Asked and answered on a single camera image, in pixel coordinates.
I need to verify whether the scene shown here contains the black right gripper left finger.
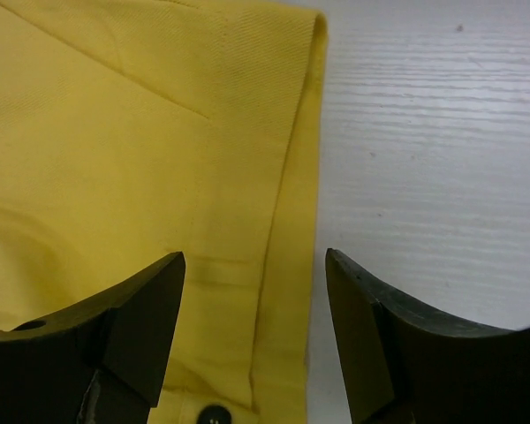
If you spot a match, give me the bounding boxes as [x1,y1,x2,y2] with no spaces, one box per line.
[0,253,186,423]

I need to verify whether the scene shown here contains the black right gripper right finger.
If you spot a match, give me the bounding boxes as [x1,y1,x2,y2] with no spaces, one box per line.
[325,249,530,423]

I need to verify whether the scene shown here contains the yellow trousers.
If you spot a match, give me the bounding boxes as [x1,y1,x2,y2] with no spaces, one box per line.
[0,1,328,423]

